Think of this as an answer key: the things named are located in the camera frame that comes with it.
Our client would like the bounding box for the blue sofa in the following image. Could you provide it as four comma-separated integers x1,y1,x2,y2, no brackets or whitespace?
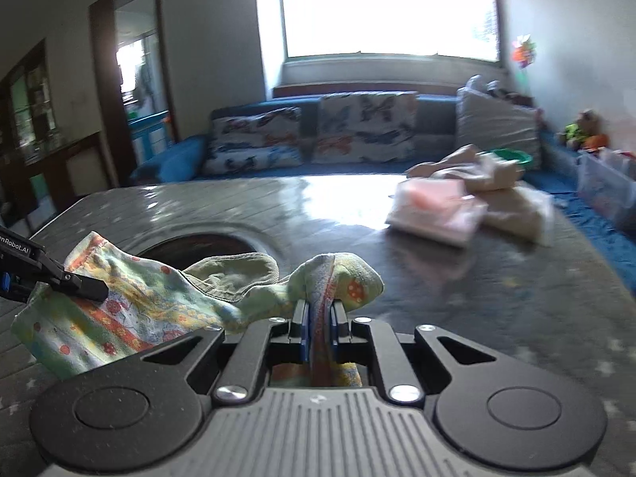
129,95,635,290

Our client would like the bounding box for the colourful pinwheel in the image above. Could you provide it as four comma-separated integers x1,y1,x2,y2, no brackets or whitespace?
512,35,536,69

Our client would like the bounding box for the right butterfly cushion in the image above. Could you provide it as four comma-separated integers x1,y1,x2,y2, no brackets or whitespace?
312,91,417,164

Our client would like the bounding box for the left butterfly cushion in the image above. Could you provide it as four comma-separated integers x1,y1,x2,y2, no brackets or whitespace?
203,108,303,176

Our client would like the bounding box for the floral striped baby shirt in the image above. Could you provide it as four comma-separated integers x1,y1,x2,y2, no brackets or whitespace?
11,233,385,386

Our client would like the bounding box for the beige crumpled garment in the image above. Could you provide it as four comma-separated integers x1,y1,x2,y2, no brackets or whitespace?
406,144,554,246

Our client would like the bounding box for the pink plastic packet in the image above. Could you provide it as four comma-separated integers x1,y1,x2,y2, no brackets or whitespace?
386,178,488,249

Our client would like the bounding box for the green plastic bowl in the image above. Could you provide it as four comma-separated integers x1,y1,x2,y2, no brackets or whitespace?
491,147,533,169

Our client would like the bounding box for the clear plastic storage box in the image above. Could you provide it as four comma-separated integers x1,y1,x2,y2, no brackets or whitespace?
577,147,635,231

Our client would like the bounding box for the window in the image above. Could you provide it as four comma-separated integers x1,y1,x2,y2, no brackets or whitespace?
256,0,500,62

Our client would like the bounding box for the dark wooden cabinet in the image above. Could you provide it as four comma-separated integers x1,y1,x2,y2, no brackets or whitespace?
1,41,115,235

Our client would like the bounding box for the grey white pillow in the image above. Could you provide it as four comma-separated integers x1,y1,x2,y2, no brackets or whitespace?
455,86,541,169

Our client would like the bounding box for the butterfly cushion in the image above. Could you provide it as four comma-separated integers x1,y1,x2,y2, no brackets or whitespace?
203,108,303,176
312,91,417,164

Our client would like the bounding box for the round black induction cooktop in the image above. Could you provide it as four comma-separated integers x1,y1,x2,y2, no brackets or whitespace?
133,231,261,270

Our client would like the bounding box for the teddy bear plush toy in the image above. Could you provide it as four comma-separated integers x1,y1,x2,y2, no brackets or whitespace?
557,109,609,153

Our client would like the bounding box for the brown door frame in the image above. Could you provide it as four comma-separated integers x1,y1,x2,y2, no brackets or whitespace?
88,0,181,185

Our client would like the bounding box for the white plush toy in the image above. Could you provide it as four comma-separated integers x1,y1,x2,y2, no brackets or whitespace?
466,74,500,94

